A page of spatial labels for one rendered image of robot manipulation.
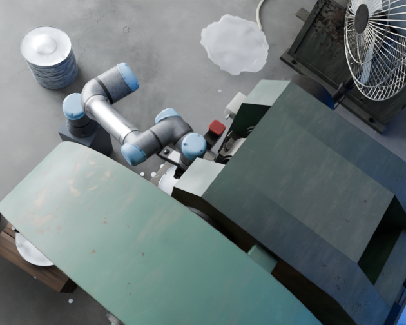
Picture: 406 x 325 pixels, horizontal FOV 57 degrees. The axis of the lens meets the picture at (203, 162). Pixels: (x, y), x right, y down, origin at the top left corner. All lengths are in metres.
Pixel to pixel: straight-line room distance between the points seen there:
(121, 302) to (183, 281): 0.09
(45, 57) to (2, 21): 0.65
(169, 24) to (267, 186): 2.25
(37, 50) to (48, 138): 0.53
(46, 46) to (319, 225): 2.06
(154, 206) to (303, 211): 0.41
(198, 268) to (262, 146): 0.42
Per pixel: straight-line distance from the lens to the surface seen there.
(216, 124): 1.73
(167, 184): 1.58
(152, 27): 2.96
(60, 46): 2.56
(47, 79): 2.62
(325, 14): 2.65
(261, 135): 0.91
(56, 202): 0.66
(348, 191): 0.95
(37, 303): 2.37
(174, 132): 1.18
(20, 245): 2.03
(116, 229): 0.58
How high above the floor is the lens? 2.29
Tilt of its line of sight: 69 degrees down
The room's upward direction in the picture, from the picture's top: 23 degrees clockwise
